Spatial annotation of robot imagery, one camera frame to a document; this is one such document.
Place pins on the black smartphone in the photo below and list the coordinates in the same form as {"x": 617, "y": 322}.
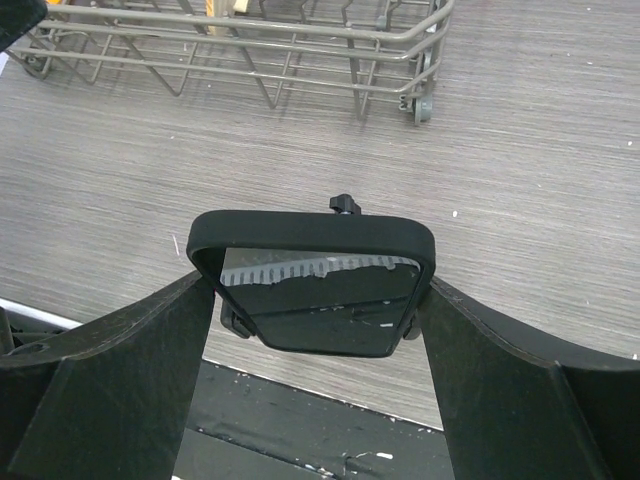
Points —
{"x": 320, "y": 290}

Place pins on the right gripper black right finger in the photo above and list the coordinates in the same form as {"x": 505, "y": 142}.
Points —
{"x": 519, "y": 403}

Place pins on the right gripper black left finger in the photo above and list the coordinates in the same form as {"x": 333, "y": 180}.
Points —
{"x": 110, "y": 398}

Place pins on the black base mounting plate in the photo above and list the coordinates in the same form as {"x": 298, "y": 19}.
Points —
{"x": 242, "y": 426}

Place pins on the grey wire dish rack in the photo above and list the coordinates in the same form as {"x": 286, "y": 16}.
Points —
{"x": 356, "y": 53}

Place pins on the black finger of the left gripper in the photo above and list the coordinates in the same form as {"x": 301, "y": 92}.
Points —
{"x": 17, "y": 17}

